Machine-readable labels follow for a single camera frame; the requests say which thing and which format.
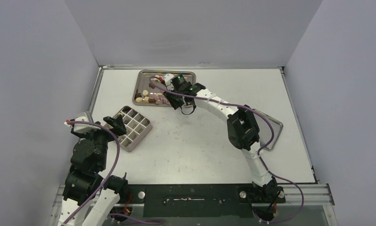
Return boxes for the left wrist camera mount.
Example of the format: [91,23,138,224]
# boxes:
[64,112,95,134]

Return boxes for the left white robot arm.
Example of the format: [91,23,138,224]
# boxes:
[58,113,132,226]

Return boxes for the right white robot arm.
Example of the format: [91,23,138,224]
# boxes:
[162,73,285,203]

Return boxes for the metal tin lid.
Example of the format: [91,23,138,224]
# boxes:
[254,111,283,151]

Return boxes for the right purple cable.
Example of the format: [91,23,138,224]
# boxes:
[149,76,305,224]

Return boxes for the purple cable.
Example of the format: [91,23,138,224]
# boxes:
[149,76,305,224]
[61,121,121,226]

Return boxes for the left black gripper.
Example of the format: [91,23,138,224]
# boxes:
[73,113,126,170]

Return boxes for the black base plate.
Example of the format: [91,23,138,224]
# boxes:
[116,184,286,218]

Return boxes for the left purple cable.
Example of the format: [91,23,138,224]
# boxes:
[61,121,121,226]

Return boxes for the steel chocolate tray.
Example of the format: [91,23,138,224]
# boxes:
[132,70,196,107]

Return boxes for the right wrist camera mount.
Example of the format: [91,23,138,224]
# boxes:
[160,73,175,86]

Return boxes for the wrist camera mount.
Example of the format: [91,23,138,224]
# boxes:
[160,73,175,86]
[64,112,95,134]

